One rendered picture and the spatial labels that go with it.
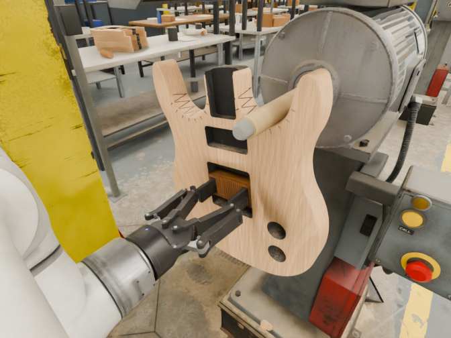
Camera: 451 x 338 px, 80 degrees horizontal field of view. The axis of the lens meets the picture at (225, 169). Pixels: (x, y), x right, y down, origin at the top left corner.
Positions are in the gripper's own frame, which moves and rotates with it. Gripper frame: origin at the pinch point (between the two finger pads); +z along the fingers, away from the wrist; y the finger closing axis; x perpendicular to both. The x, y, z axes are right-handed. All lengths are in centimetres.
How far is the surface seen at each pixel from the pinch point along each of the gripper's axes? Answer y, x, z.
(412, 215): 28.1, -4.9, 15.2
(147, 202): -138, -87, 57
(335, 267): 11, -49, 37
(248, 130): 9.9, 15.5, -5.4
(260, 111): 9.3, 16.8, -1.6
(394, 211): 25.5, -5.7, 16.2
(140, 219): -127, -89, 41
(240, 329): -22, -93, 20
